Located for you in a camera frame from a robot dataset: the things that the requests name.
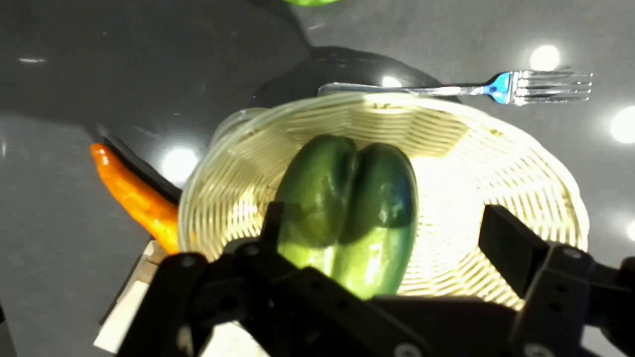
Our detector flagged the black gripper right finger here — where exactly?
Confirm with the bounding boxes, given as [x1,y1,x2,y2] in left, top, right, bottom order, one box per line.
[477,204,635,357]

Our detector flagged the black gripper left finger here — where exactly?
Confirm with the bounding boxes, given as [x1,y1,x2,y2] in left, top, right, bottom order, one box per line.
[116,200,364,357]

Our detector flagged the green bell pepper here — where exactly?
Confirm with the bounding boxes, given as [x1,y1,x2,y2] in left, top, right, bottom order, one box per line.
[275,132,420,301]

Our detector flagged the white woven basket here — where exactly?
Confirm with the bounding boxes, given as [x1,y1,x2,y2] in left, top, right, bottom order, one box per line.
[176,91,591,313]

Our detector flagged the beige folded napkin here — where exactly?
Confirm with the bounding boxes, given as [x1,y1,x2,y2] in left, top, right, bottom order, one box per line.
[92,237,265,357]

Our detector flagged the orange carrot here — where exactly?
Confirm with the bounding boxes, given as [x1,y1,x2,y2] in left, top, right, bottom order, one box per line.
[89,140,182,255]

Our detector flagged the yellow plastic container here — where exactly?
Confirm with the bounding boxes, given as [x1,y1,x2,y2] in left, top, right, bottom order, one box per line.
[208,105,279,150]

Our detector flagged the silver metal fork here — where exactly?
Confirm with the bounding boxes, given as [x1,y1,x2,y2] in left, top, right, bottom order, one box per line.
[315,67,595,107]

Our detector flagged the green plastic bowl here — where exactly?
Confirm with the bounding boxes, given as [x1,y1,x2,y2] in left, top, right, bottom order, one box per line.
[281,0,341,9]

